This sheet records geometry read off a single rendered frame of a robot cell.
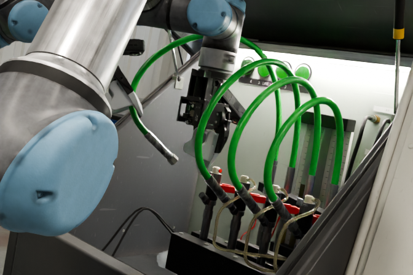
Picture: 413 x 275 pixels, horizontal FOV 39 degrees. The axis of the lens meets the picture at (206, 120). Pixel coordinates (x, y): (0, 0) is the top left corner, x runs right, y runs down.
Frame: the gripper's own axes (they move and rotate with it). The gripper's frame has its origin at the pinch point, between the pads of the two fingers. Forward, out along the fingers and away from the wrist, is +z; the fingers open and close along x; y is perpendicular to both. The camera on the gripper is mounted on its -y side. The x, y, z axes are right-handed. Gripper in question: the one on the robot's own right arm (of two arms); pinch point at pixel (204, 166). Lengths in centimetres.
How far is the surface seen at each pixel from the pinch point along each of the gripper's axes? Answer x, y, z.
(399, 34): 32.5, -9.3, -32.3
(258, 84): -15.4, -31.7, -19.9
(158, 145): -10.7, 4.0, -2.1
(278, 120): 0.1, -22.5, -11.9
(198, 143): 8.4, 12.1, -6.0
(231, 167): 16.4, 11.1, -3.3
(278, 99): -0.4, -21.3, -16.9
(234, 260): 13.3, 1.1, 15.7
